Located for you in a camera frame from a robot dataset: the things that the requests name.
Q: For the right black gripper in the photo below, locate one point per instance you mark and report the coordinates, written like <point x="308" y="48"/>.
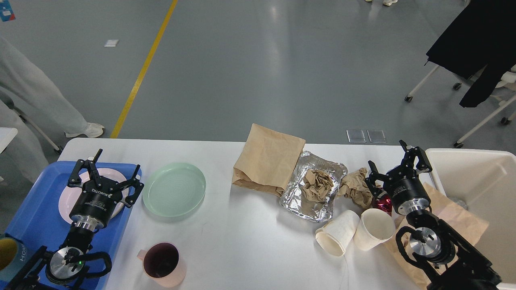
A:
<point x="402" y="184"/>

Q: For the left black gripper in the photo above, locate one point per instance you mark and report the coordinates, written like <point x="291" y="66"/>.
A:
<point x="96" y="199"/>

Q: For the light green plate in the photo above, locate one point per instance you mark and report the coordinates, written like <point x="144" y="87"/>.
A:
<point x="174" y="190"/>

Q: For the pink mug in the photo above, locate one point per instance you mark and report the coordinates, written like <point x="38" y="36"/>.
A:
<point x="164" y="264"/>

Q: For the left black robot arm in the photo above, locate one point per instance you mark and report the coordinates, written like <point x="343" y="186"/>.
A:
<point x="73" y="266"/>

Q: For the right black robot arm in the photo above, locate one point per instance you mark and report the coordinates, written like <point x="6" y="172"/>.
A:
<point x="428" y="242"/>

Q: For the red foil wrapper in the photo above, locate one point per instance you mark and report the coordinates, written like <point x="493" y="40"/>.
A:
<point x="383" y="203"/>

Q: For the crumpled brown paper ball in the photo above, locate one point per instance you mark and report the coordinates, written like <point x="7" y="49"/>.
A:
<point x="353" y="186"/>

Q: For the white sneaker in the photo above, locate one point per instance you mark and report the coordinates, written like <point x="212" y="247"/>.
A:
<point x="93" y="130"/>

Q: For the upright white paper cup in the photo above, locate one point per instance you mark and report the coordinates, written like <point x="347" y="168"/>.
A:
<point x="375" y="227"/>

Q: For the blue plastic tray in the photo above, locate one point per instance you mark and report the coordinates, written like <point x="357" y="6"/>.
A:
<point x="38" y="222"/>

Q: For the crumpled brown paper in tray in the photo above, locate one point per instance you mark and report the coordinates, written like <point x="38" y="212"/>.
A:
<point x="317" y="185"/>

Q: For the white plastic bin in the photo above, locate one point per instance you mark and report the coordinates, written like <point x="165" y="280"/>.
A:
<point x="486" y="181"/>

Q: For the brown paper bag right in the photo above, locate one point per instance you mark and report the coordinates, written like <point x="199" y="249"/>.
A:
<point x="464" y="222"/>

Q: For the brown paper bag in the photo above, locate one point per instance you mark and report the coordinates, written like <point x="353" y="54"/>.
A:
<point x="267" y="160"/>
<point x="464" y="222"/>

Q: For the lying white paper cup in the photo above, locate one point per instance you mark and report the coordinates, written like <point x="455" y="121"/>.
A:
<point x="336" y="235"/>

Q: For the aluminium foil tray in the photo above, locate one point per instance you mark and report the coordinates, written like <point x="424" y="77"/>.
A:
<point x="293" y="200"/>

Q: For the blue yellow mug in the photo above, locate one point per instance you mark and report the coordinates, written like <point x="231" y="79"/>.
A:
<point x="13" y="256"/>

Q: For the person in grey trousers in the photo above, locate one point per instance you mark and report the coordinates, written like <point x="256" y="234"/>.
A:
<point x="22" y="78"/>

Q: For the brown paper bag centre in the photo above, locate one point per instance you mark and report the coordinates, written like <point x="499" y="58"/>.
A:
<point x="267" y="160"/>

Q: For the black jacket on chair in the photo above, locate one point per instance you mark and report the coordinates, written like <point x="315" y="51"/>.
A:
<point x="481" y="38"/>

